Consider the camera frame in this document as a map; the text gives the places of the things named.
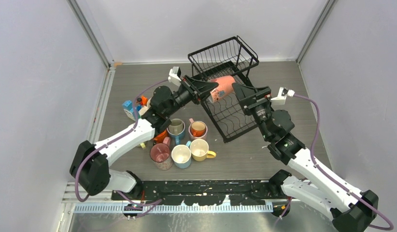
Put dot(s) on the salmon pink mug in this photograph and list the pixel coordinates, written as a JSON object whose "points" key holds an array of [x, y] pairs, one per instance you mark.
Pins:
{"points": [[224, 88]]}

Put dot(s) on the light blue faceted mug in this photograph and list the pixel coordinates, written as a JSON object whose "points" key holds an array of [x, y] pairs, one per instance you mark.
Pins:
{"points": [[181, 155]]}

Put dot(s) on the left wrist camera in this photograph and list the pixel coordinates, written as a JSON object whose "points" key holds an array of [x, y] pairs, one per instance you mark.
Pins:
{"points": [[175, 76]]}

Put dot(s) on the black wire dish rack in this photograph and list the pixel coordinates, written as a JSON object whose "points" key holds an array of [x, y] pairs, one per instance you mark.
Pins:
{"points": [[226, 62]]}

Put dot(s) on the pink patterned mug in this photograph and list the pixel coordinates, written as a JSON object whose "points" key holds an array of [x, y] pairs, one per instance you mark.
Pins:
{"points": [[160, 154]]}

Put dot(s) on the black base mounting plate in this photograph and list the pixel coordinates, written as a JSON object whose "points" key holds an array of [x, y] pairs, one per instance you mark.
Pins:
{"points": [[208, 192]]}

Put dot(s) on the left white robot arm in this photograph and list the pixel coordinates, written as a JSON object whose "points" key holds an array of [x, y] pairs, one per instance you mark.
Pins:
{"points": [[91, 164]]}

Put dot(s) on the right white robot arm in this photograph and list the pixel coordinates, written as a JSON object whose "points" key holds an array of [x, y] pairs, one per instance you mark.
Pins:
{"points": [[349, 208]]}

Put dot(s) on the yellow mug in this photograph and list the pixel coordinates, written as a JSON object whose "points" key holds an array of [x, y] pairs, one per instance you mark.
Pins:
{"points": [[200, 150]]}

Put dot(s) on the light pink faceted mug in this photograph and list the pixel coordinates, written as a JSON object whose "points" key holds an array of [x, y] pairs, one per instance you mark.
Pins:
{"points": [[204, 136]]}

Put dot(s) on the cream floral mug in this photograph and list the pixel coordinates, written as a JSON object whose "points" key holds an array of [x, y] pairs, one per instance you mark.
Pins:
{"points": [[148, 105]]}

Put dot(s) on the small blue toy block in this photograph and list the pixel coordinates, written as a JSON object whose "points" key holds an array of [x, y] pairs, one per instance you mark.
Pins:
{"points": [[127, 107]]}

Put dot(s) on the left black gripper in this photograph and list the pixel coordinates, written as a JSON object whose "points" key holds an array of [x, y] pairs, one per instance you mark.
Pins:
{"points": [[197, 90]]}

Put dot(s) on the beige grey cup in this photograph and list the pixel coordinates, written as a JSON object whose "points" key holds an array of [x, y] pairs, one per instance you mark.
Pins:
{"points": [[176, 126]]}

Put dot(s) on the large orange mug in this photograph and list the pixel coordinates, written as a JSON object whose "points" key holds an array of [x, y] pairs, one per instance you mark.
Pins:
{"points": [[161, 137]]}

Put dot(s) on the small orange cup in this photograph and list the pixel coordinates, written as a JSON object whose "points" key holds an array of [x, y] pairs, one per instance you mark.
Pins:
{"points": [[197, 129]]}

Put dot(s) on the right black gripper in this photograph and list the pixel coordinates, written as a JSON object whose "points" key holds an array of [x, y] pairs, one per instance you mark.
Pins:
{"points": [[246, 94]]}

